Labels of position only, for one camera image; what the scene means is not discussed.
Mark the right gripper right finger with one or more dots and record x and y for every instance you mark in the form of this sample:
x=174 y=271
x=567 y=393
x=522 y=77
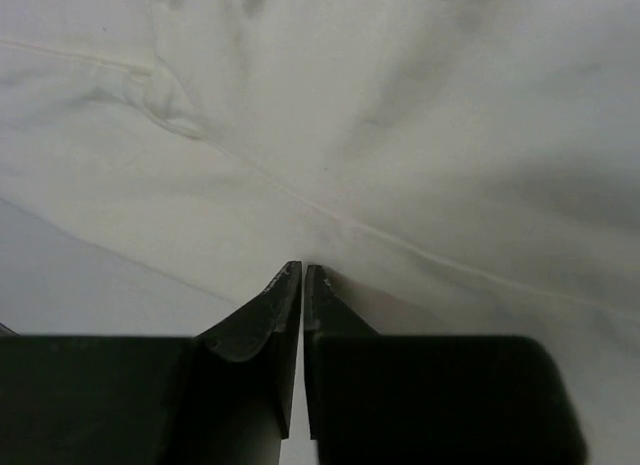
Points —
x=470 y=399

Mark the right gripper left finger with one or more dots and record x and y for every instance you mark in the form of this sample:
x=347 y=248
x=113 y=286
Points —
x=221 y=397

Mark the cream white t-shirt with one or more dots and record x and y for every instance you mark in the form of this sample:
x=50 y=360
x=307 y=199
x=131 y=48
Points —
x=479 y=158

